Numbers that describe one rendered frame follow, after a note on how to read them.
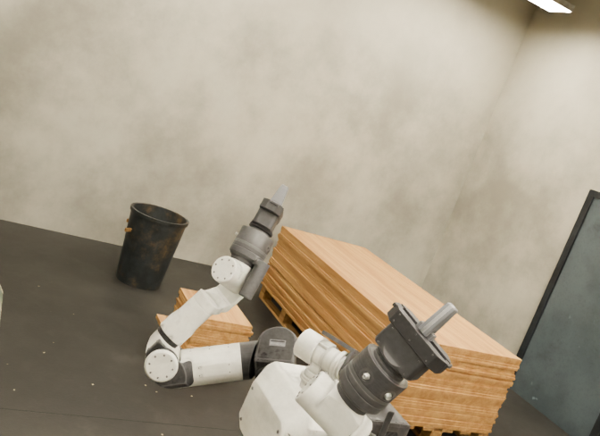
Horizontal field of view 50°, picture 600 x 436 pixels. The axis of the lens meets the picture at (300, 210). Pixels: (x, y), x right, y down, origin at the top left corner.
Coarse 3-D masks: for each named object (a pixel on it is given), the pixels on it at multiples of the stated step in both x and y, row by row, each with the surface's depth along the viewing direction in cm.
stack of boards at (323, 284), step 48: (288, 240) 618; (336, 240) 664; (288, 288) 595; (336, 288) 524; (384, 288) 537; (336, 336) 508; (480, 336) 496; (432, 384) 445; (480, 384) 465; (432, 432) 459; (480, 432) 479
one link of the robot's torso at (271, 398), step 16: (272, 368) 142; (288, 368) 143; (304, 368) 146; (256, 384) 140; (272, 384) 138; (288, 384) 136; (304, 384) 135; (256, 400) 138; (272, 400) 133; (288, 400) 131; (240, 416) 143; (256, 416) 136; (272, 416) 130; (288, 416) 127; (304, 416) 126; (368, 416) 134; (384, 416) 137; (400, 416) 140; (256, 432) 135; (272, 432) 129; (288, 432) 125; (304, 432) 124; (320, 432) 125; (384, 432) 130; (400, 432) 137
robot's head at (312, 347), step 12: (300, 336) 136; (312, 336) 136; (300, 348) 135; (312, 348) 134; (324, 348) 134; (336, 348) 135; (312, 360) 135; (324, 360) 133; (336, 360) 131; (312, 372) 135; (324, 372) 137
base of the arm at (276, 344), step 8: (272, 328) 158; (280, 328) 158; (264, 336) 155; (272, 336) 155; (280, 336) 155; (288, 336) 155; (264, 344) 153; (272, 344) 153; (280, 344) 153; (288, 344) 153; (256, 352) 152; (264, 352) 151; (272, 352) 151; (280, 352) 151; (288, 352) 151; (256, 360) 150; (264, 360) 150; (272, 360) 150; (280, 360) 150; (288, 360) 150; (256, 368) 152; (256, 376) 153
